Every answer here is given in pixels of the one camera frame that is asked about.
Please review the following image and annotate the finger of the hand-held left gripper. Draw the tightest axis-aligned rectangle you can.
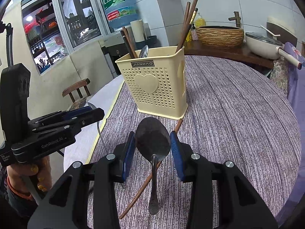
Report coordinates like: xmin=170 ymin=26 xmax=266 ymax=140
xmin=63 ymin=106 xmax=93 ymax=120
xmin=71 ymin=108 xmax=105 ymax=130

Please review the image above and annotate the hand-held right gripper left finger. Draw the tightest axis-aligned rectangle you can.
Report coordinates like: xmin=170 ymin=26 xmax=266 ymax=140
xmin=27 ymin=131 xmax=136 ymax=229

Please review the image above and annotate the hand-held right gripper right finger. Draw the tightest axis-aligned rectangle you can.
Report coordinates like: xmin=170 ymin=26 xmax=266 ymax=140
xmin=170 ymin=131 xmax=279 ymax=229

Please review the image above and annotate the small steel spoon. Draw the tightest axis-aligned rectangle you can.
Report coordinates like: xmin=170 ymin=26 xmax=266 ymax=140
xmin=87 ymin=102 xmax=126 ymax=189

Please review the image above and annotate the large steel spoon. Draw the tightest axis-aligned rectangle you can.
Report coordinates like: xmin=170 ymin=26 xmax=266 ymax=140
xmin=135 ymin=117 xmax=171 ymax=215

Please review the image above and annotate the cream plastic utensil holder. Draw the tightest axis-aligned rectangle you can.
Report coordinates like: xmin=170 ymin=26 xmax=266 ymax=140
xmin=115 ymin=46 xmax=189 ymax=120

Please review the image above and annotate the brown wooden chopstick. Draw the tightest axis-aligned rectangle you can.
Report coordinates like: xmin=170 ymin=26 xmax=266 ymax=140
xmin=119 ymin=119 xmax=184 ymax=220
xmin=177 ymin=0 xmax=199 ymax=53
xmin=122 ymin=27 xmax=139 ymax=59
xmin=176 ymin=2 xmax=191 ymax=53

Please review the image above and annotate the person's left forearm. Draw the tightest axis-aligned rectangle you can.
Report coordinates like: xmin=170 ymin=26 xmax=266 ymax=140
xmin=0 ymin=179 xmax=40 ymax=222

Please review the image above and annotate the person's left hand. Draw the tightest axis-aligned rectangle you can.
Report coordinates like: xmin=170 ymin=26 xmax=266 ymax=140
xmin=7 ymin=155 xmax=53 ymax=196

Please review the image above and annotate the cat print cushion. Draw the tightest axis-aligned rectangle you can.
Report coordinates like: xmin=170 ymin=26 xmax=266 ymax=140
xmin=69 ymin=95 xmax=92 ymax=112

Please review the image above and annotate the wooden chair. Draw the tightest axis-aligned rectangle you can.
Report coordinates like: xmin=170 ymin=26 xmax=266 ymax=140
xmin=62 ymin=78 xmax=91 ymax=103

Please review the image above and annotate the pale lilac table cover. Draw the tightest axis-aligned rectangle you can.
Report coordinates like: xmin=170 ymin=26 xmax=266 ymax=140
xmin=63 ymin=74 xmax=126 ymax=165

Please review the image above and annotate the purple striped tablecloth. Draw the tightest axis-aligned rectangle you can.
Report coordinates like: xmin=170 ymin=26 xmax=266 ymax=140
xmin=87 ymin=55 xmax=302 ymax=229

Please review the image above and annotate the grey water dispenser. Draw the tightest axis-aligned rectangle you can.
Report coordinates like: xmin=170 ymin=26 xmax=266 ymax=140
xmin=100 ymin=35 xmax=143 ymax=77

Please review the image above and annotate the black chopstick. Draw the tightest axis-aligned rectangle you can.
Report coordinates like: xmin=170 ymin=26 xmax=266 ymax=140
xmin=120 ymin=30 xmax=134 ymax=59

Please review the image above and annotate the window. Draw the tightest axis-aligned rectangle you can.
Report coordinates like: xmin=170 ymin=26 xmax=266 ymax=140
xmin=21 ymin=0 xmax=112 ymax=76

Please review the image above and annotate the blue water bottle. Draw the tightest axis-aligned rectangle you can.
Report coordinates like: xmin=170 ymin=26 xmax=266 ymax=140
xmin=100 ymin=0 xmax=139 ymax=31

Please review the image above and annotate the dark wooden side table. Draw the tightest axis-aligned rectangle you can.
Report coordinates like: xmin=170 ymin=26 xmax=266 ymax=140
xmin=183 ymin=39 xmax=274 ymax=70

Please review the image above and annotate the woven pattern wash basin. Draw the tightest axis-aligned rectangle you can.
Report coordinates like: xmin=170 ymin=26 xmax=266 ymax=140
xmin=195 ymin=26 xmax=245 ymax=49

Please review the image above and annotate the brown patterned cloth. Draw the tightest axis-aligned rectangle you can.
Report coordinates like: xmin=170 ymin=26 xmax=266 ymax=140
xmin=269 ymin=58 xmax=290 ymax=99

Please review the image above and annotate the dark chopstick patterned tip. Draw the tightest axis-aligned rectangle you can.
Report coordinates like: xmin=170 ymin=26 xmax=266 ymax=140
xmin=179 ymin=8 xmax=199 ymax=51

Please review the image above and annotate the yellow dish soap bottle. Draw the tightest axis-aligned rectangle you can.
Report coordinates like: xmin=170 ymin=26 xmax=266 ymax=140
xmin=195 ymin=13 xmax=206 ymax=28

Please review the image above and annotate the cream pot with glass lid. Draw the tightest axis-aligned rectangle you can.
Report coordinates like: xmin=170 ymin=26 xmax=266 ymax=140
xmin=245 ymin=31 xmax=304 ymax=70

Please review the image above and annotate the bronze faucet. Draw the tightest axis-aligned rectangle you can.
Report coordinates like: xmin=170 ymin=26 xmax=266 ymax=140
xmin=228 ymin=11 xmax=242 ymax=28

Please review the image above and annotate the white ladle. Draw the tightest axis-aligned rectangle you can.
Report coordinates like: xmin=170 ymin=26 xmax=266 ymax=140
xmin=260 ymin=24 xmax=281 ymax=38

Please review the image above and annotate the cream brown rice cooker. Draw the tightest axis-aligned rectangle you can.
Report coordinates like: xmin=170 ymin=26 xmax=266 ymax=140
xmin=266 ymin=16 xmax=298 ymax=45

